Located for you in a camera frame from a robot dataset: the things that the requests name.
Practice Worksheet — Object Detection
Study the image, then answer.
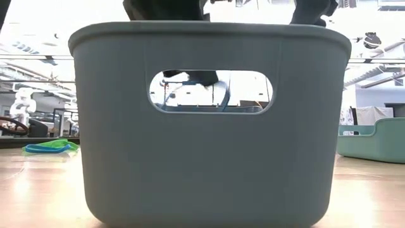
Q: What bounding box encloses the black bin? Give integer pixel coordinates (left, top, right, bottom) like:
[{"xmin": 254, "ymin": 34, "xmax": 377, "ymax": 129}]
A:
[{"xmin": 27, "ymin": 118, "xmax": 49, "ymax": 138}]

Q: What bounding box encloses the green rubber band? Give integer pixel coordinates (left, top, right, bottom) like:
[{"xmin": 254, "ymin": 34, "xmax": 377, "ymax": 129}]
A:
[{"xmin": 22, "ymin": 138, "xmax": 80, "ymax": 153}]

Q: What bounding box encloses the black ring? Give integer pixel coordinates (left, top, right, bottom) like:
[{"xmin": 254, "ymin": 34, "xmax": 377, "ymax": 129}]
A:
[{"xmin": 0, "ymin": 116, "xmax": 30, "ymax": 137}]

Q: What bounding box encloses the green plastic basket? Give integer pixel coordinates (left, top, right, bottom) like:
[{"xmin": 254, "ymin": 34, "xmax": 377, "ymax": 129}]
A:
[{"xmin": 336, "ymin": 117, "xmax": 405, "ymax": 165}]

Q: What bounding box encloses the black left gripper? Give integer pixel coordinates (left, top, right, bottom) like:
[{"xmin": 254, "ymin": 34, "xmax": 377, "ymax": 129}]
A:
[{"xmin": 122, "ymin": 0, "xmax": 220, "ymax": 87}]

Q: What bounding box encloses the white patterned cloth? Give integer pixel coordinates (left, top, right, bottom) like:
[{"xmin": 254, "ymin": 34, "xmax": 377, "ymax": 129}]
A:
[{"xmin": 340, "ymin": 107, "xmax": 354, "ymax": 126}]

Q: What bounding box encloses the white cloth cover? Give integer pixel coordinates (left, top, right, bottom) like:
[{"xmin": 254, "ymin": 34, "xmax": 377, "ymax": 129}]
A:
[{"xmin": 356, "ymin": 106, "xmax": 385, "ymax": 126}]

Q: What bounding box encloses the black white ceiling device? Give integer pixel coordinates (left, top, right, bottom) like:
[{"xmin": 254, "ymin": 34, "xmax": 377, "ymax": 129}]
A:
[{"xmin": 363, "ymin": 31, "xmax": 382, "ymax": 50}]

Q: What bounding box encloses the blue plastic basket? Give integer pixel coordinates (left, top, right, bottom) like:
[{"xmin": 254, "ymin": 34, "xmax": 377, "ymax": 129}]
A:
[{"xmin": 68, "ymin": 21, "xmax": 352, "ymax": 228}]

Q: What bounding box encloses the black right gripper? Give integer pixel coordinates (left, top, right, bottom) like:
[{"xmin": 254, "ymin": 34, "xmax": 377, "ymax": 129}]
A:
[{"xmin": 289, "ymin": 0, "xmax": 339, "ymax": 27}]

